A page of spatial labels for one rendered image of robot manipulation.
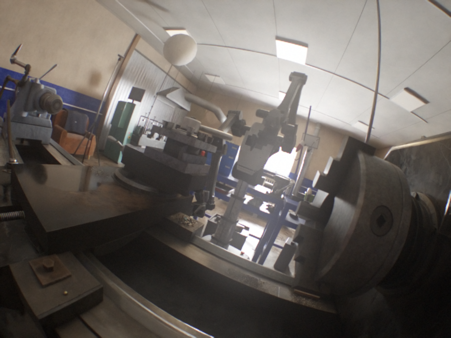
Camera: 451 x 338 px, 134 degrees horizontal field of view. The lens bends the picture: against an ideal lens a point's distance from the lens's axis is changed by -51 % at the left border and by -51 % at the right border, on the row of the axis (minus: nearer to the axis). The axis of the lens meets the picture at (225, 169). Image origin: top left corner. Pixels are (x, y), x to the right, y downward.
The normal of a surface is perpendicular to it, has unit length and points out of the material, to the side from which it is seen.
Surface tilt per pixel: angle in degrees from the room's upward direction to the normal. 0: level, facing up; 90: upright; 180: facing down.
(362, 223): 81
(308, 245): 46
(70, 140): 90
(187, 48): 109
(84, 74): 90
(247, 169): 90
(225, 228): 90
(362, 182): 69
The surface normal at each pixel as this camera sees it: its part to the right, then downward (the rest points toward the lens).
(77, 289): 0.34, -0.94
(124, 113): 0.90, 0.35
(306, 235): 0.04, -0.66
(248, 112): -0.27, -0.01
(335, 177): -0.36, 0.24
